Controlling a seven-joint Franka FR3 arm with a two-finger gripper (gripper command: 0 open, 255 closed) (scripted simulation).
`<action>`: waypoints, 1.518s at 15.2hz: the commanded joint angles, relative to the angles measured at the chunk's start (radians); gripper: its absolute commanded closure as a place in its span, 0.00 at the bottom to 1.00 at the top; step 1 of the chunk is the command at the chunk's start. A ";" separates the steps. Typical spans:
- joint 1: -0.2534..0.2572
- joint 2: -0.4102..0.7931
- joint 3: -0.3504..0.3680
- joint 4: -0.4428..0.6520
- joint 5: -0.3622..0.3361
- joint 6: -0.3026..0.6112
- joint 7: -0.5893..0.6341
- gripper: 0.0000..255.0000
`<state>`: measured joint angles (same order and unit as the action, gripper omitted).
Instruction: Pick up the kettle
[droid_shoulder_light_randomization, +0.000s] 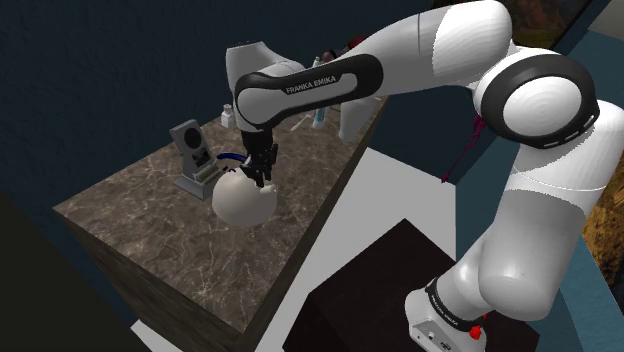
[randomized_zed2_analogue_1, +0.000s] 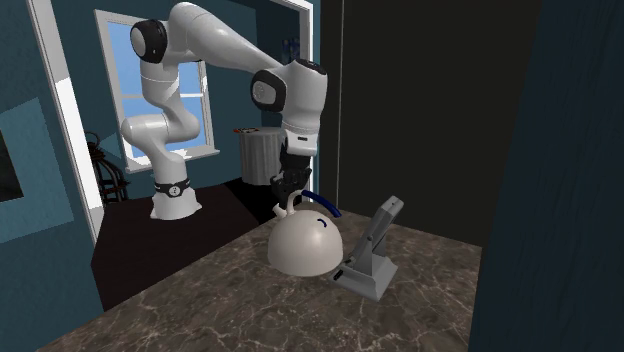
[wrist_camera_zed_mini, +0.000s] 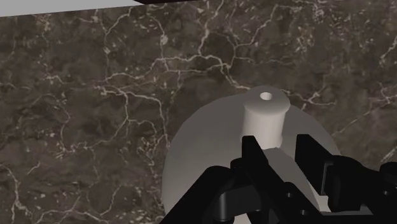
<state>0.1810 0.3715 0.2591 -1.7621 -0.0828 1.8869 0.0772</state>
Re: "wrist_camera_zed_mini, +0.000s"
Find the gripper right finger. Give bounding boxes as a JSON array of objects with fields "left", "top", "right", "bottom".
[{"left": 293, "top": 133, "right": 397, "bottom": 224}]

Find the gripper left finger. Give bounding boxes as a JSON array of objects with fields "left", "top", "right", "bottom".
[{"left": 158, "top": 135, "right": 323, "bottom": 224}]

